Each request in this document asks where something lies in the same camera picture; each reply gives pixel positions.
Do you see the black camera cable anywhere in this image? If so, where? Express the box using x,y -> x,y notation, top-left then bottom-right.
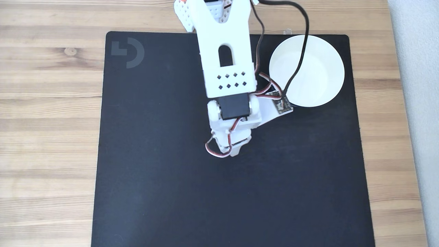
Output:
252,0 -> 310,98

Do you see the black mouse mat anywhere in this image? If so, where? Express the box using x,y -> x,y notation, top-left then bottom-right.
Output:
91,31 -> 376,247

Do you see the red white black servo wire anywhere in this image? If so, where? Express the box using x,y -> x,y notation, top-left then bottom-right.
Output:
254,72 -> 284,100
205,118 -> 241,158

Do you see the white round plate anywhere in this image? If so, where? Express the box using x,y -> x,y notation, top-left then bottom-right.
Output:
269,35 -> 345,107

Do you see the camera module on white bracket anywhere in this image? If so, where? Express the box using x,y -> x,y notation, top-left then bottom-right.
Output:
256,91 -> 294,126

